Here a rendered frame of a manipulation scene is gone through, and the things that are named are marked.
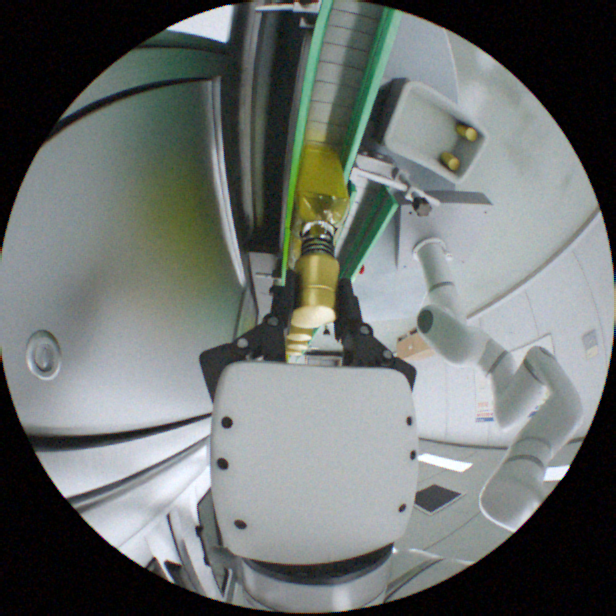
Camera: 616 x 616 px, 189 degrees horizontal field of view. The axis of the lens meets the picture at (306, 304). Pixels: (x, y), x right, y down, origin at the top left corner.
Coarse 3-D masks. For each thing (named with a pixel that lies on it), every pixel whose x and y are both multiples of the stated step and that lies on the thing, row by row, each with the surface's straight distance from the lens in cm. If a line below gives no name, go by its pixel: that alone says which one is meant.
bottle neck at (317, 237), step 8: (312, 224) 17; (320, 224) 17; (328, 224) 17; (304, 232) 17; (312, 232) 16; (320, 232) 16; (328, 232) 17; (304, 240) 16; (312, 240) 16; (320, 240) 15; (328, 240) 16; (304, 248) 15; (312, 248) 15; (320, 248) 15; (328, 248) 15
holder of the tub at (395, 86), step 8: (384, 80) 49; (392, 80) 50; (400, 80) 46; (408, 80) 44; (384, 88) 49; (392, 88) 48; (400, 88) 44; (392, 96) 46; (384, 104) 49; (392, 104) 44; (384, 112) 47; (392, 112) 43; (384, 120) 46; (368, 128) 49; (376, 128) 49; (384, 128) 44; (376, 136) 47; (384, 144) 43
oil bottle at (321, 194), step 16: (304, 160) 27; (320, 160) 27; (336, 160) 29; (304, 176) 22; (320, 176) 22; (336, 176) 23; (304, 192) 18; (320, 192) 19; (336, 192) 20; (304, 208) 17; (320, 208) 17; (336, 208) 18; (304, 224) 18; (336, 224) 18; (336, 240) 20
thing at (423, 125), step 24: (408, 96) 50; (432, 96) 46; (408, 120) 50; (432, 120) 52; (456, 120) 56; (408, 144) 51; (432, 144) 54; (456, 144) 57; (480, 144) 53; (432, 168) 47
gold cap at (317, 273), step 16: (304, 256) 14; (320, 256) 14; (304, 272) 13; (320, 272) 13; (336, 272) 14; (304, 288) 13; (320, 288) 12; (336, 288) 13; (304, 304) 12; (320, 304) 12; (336, 304) 13; (304, 320) 14; (320, 320) 14
